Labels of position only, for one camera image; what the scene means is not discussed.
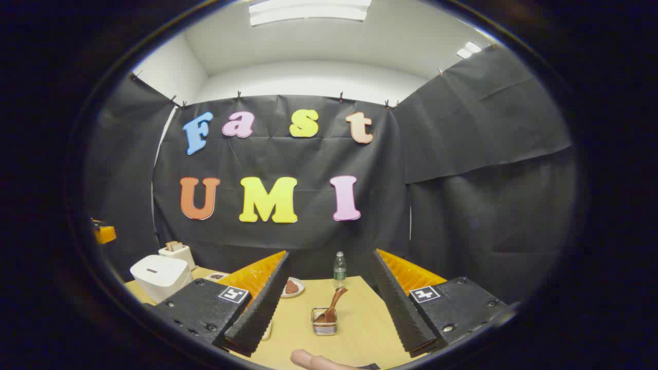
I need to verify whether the white round plate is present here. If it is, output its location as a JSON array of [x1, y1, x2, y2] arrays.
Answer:
[[280, 277, 305, 299]]

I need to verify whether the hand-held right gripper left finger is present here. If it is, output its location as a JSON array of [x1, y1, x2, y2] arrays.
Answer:
[[152, 250, 290, 357]]

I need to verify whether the small ceiling light panel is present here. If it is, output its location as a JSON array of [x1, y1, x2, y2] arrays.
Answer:
[[456, 41, 483, 60]]

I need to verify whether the black backdrop cloth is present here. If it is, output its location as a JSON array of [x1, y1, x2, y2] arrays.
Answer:
[[85, 44, 579, 309]]

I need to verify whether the green label water bottle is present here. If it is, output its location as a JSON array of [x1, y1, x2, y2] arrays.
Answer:
[[333, 251, 347, 288]]

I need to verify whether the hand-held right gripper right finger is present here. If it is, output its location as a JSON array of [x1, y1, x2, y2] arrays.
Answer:
[[371, 249, 510, 358]]

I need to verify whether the brown wooden spoon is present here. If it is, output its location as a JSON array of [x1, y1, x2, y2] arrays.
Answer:
[[315, 287, 349, 323]]

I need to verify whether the large ceiling light panel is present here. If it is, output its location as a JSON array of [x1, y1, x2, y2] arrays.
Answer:
[[249, 0, 372, 26]]

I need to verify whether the white rice cooker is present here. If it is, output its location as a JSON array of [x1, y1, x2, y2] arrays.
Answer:
[[130, 254, 193, 304]]

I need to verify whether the small white appliance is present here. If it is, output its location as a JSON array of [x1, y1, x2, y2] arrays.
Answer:
[[158, 240, 197, 271]]

